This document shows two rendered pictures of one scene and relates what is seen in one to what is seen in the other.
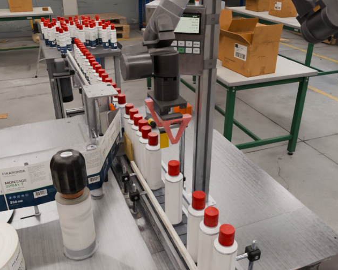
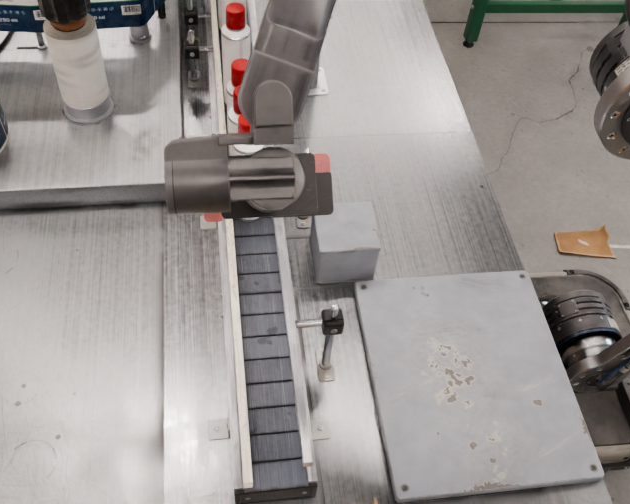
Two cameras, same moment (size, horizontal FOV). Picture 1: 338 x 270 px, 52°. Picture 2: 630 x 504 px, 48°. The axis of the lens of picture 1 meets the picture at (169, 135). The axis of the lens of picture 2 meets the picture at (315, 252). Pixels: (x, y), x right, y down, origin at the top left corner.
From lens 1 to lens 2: 0.48 m
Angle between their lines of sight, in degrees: 26
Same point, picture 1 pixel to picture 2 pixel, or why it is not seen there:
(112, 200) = (160, 50)
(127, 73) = not seen: outside the picture
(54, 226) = not seen: hidden behind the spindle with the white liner
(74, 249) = (72, 106)
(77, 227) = (73, 75)
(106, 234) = (130, 99)
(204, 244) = not seen: hidden behind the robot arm
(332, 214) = (628, 175)
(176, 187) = (235, 48)
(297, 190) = (587, 119)
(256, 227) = (368, 144)
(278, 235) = (395, 162)
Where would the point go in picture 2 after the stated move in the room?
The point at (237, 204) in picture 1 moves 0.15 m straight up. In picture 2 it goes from (361, 103) to (371, 42)
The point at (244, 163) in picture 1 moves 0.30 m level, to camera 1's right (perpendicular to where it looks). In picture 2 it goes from (418, 37) to (549, 66)
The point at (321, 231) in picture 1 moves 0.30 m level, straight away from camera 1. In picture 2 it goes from (467, 172) to (553, 104)
